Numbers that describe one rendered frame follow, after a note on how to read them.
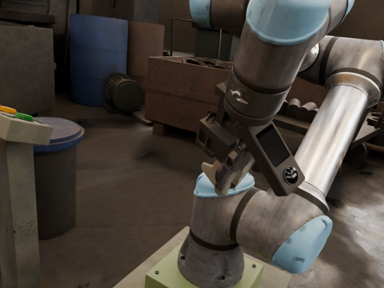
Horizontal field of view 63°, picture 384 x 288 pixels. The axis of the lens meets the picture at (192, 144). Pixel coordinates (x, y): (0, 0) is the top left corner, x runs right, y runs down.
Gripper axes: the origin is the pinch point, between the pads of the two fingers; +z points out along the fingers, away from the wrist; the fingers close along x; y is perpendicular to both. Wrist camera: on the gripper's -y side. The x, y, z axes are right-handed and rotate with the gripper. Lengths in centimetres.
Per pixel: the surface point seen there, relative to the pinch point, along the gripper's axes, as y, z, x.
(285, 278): -17.9, 30.1, -12.2
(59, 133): 70, 47, 6
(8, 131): 43.0, 9.6, 23.5
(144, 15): 337, 190, -229
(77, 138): 65, 48, 1
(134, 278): 5.1, 29.2, 16.8
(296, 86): 94, 161, -260
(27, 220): 39, 40, 29
